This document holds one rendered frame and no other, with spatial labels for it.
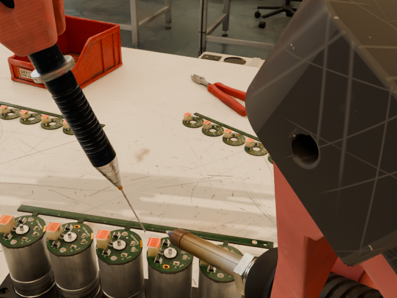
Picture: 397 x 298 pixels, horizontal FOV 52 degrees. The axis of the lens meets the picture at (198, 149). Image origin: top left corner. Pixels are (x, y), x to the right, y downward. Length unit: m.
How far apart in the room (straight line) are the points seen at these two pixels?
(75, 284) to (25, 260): 0.03
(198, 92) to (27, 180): 0.25
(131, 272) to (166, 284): 0.02
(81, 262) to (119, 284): 0.02
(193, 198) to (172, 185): 0.03
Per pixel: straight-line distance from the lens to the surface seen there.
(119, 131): 0.45
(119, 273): 0.23
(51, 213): 0.26
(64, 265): 0.24
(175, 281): 0.22
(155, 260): 0.22
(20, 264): 0.25
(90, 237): 0.24
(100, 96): 0.53
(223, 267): 0.16
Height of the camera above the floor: 0.98
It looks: 33 degrees down
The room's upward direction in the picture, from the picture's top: 2 degrees clockwise
